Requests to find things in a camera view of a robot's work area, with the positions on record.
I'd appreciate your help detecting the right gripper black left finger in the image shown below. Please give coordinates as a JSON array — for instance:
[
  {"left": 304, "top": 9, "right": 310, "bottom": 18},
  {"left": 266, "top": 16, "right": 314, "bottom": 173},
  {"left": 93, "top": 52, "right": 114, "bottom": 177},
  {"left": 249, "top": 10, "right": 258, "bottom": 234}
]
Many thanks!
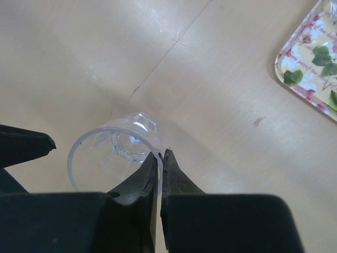
[{"left": 1, "top": 153, "right": 158, "bottom": 252}]

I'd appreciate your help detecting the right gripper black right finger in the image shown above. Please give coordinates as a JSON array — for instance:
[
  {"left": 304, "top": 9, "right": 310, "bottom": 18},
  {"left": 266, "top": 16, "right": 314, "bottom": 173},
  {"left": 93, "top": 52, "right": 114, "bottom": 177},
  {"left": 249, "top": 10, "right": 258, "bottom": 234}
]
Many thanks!
[{"left": 160, "top": 149, "right": 304, "bottom": 252}]

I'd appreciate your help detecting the small clear glass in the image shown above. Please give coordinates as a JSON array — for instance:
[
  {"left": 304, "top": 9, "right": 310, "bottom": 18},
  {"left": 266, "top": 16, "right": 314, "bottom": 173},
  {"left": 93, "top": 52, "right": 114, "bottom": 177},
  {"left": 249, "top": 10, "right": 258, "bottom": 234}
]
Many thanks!
[{"left": 67, "top": 112, "right": 162, "bottom": 192}]

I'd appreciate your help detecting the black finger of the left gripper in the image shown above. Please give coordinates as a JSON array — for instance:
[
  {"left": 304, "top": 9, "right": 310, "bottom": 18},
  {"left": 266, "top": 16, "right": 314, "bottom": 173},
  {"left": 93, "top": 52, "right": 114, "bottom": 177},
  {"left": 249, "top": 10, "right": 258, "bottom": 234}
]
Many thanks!
[{"left": 0, "top": 124, "right": 57, "bottom": 194}]

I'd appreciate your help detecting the floral patterned tray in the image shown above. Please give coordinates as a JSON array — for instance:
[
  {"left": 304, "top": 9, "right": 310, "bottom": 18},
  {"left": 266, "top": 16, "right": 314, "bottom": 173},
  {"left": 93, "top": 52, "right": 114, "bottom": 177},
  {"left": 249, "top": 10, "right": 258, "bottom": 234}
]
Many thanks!
[{"left": 274, "top": 1, "right": 336, "bottom": 120}]

